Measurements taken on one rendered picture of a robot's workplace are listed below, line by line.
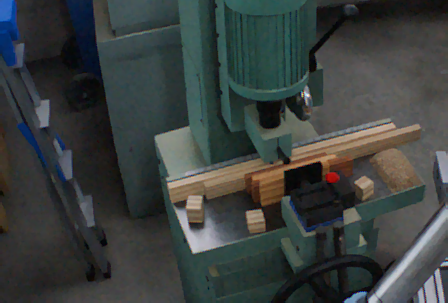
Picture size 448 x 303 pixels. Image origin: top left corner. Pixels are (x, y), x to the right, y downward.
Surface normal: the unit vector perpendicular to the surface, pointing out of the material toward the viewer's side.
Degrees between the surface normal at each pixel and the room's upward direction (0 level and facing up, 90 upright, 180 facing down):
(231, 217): 0
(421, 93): 0
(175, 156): 0
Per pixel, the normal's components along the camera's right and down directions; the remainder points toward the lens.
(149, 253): -0.01, -0.75
